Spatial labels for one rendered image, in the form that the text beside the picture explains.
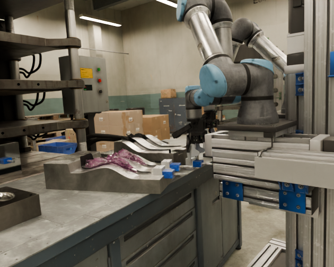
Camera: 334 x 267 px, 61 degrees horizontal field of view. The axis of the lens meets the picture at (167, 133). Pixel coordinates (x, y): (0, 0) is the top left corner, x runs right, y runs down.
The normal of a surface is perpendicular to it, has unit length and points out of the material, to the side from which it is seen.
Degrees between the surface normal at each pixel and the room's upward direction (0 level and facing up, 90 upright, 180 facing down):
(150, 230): 90
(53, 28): 90
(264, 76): 90
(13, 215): 90
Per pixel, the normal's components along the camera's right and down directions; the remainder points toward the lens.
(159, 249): 0.84, 0.02
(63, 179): -0.28, 0.14
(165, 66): -0.59, 0.13
